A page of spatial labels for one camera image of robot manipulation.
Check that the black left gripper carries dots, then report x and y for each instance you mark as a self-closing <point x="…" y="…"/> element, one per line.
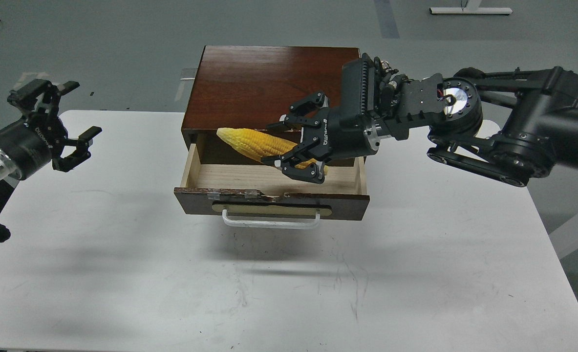
<point x="39" y="137"/>

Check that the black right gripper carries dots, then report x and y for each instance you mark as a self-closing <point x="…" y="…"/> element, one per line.
<point x="328" y="135"/>

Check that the yellow corn cob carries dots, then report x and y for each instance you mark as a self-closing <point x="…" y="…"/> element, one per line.
<point x="255" y="144"/>

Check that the wooden drawer with white handle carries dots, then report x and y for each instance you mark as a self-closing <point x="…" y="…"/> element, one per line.
<point x="219" y="181"/>

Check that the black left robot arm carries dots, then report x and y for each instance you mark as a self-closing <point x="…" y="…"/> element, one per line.
<point x="38" y="138"/>

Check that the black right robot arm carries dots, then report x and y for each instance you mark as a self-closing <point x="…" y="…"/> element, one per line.
<point x="506" y="126"/>

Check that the dark wooden drawer cabinet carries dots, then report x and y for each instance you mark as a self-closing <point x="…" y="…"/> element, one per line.
<point x="249" y="87"/>

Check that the white table base background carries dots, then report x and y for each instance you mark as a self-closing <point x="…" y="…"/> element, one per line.
<point x="470" y="7"/>

